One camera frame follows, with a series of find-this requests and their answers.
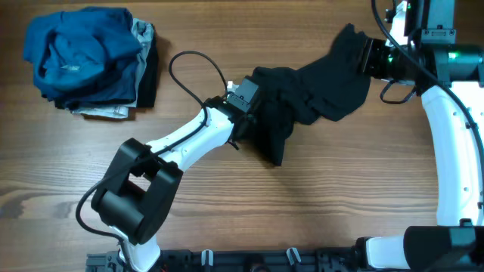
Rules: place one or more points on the black t-shirt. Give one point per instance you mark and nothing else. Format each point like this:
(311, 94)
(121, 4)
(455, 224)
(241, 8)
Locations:
(330, 87)

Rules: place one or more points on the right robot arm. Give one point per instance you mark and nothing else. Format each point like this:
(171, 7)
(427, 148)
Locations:
(419, 48)

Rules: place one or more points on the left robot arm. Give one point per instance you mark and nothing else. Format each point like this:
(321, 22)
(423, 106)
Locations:
(142, 180)

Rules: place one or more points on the grey folded garment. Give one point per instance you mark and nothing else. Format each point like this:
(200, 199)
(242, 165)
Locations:
(141, 45)

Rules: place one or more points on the blue crumpled garment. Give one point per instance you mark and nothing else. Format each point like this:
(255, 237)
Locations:
(81, 57)

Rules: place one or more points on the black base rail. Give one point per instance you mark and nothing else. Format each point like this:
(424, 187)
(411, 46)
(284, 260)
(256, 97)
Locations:
(292, 259)

